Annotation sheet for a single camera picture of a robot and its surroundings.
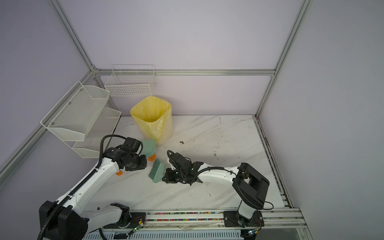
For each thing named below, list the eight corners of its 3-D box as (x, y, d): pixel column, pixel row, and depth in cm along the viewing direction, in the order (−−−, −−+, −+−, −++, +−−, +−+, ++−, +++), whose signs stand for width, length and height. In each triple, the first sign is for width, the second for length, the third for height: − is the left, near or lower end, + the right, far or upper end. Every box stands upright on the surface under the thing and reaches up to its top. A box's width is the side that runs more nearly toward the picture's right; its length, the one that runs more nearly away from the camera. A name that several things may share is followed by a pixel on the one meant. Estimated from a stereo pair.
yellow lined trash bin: (137, 137, 109) (125, 112, 89) (159, 119, 121) (152, 93, 101) (160, 153, 100) (152, 129, 81) (181, 132, 112) (178, 106, 93)
